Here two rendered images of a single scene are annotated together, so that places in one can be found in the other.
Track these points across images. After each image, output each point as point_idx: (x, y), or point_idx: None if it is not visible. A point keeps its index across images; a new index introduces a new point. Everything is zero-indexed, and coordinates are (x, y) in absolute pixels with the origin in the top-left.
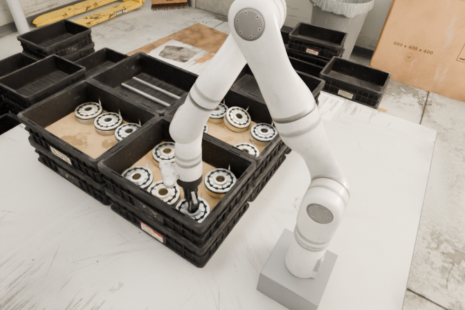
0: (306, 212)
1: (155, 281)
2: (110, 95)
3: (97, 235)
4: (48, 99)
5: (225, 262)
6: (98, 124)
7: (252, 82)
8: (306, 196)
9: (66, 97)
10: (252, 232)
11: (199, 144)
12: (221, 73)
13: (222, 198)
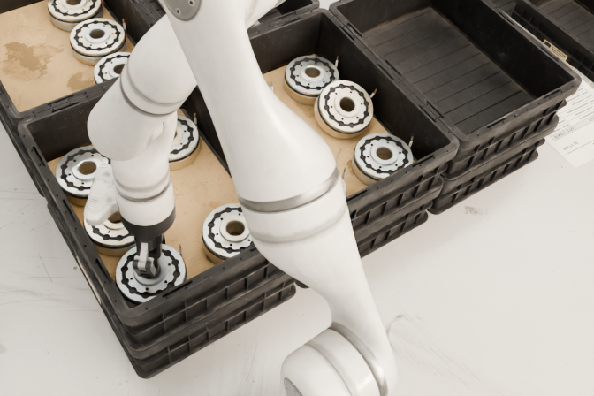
0: (284, 387)
1: (57, 368)
2: None
3: (4, 246)
4: None
5: (193, 385)
6: (77, 38)
7: (432, 32)
8: (287, 359)
9: None
10: (273, 348)
11: (158, 163)
12: (168, 54)
13: (196, 277)
